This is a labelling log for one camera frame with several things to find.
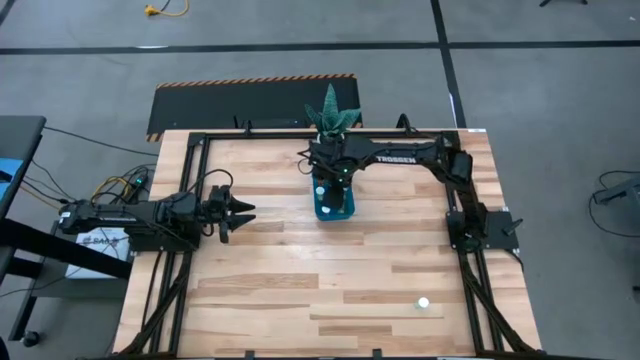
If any grey platform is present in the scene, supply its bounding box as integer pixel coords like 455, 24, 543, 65
34, 219, 132, 301

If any black looped floor cable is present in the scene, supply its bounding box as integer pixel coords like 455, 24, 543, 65
585, 169, 640, 241

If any yellow extension cable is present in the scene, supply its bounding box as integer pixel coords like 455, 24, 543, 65
144, 0, 191, 18

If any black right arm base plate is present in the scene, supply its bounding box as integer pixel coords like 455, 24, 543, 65
446, 209, 521, 252

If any white printed paper sheet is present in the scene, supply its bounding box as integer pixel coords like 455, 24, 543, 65
64, 227, 135, 280

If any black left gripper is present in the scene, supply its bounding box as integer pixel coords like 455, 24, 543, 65
207, 183, 257, 232

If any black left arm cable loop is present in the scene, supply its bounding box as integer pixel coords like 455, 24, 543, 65
196, 168, 235, 201

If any blue plastic basket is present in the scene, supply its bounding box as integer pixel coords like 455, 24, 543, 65
312, 172, 357, 222

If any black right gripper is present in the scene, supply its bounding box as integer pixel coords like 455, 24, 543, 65
307, 137, 362, 211

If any black aluminium table frame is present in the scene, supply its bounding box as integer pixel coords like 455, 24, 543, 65
117, 127, 544, 360

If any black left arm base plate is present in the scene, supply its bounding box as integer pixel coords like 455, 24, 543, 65
127, 219, 201, 254

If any blue sheet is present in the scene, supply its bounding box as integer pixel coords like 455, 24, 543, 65
0, 157, 25, 201

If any grey stand foot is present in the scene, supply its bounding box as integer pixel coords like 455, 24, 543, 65
592, 172, 640, 206

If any black mat with hazard stripes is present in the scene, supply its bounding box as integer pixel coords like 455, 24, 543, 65
145, 73, 364, 144

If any thin black floor cable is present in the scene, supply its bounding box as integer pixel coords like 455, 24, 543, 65
43, 126, 159, 158

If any green spiky plant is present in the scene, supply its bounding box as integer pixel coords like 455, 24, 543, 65
303, 83, 362, 141

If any black desk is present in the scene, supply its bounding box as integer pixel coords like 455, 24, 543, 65
0, 115, 134, 349

